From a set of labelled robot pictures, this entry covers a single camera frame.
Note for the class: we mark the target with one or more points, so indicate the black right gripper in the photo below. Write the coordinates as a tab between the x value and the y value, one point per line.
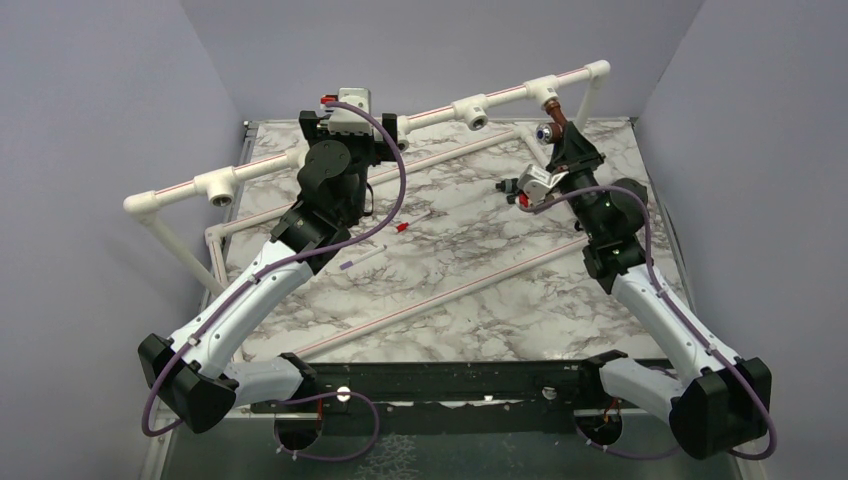
574	154

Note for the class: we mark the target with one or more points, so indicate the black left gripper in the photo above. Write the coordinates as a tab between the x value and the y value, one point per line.
317	129

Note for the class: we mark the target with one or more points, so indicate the brown water faucet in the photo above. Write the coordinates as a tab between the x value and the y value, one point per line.
551	132

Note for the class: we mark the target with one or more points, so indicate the white PVC pipe frame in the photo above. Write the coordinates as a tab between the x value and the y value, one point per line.
333	294

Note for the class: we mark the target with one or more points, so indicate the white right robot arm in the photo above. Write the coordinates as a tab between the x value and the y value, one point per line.
718	402

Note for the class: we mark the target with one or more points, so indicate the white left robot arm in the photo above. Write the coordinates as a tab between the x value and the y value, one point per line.
191	378

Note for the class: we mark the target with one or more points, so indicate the red capped white pen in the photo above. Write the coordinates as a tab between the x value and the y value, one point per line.
411	221

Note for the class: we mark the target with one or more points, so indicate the purple capped white pen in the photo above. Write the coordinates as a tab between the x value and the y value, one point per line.
363	257

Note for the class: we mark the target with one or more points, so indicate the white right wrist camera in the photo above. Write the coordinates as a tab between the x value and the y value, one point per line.
535	184

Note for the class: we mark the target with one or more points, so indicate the black faucet with orange handle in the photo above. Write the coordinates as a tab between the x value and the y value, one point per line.
510	189

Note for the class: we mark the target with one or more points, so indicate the black front mounting rail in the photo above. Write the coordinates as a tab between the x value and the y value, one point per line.
450	398

